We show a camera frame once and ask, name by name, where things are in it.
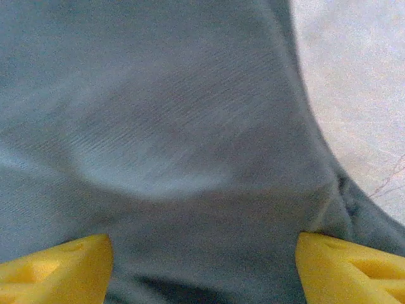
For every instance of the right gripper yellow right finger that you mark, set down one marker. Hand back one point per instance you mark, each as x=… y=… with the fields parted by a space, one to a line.
x=341 y=272

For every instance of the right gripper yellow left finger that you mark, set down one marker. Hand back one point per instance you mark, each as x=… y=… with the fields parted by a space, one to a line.
x=63 y=272

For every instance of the grey-blue t-shirt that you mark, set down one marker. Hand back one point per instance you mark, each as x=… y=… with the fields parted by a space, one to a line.
x=158 y=111

